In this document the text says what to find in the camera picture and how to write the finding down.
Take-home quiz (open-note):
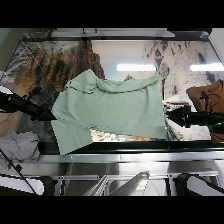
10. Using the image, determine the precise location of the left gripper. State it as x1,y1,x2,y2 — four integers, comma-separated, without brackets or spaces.
29,103,57,122

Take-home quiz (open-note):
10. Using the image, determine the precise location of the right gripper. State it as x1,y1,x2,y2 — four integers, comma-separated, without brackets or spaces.
165,105,193,129

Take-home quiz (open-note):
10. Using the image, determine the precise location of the pale green T-shirt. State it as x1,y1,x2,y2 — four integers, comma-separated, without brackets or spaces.
50,68,169,157

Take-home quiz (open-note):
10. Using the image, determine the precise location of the grey garment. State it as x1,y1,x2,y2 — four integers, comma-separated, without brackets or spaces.
0,130,41,165

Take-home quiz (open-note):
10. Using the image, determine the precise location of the brown garment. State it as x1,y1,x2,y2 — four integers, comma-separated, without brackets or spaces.
185,79,224,145

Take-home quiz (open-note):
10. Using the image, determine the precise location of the black cable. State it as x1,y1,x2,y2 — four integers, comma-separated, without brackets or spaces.
0,147,38,196

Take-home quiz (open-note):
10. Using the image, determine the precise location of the silver frame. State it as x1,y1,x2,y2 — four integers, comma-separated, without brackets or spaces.
0,150,224,197

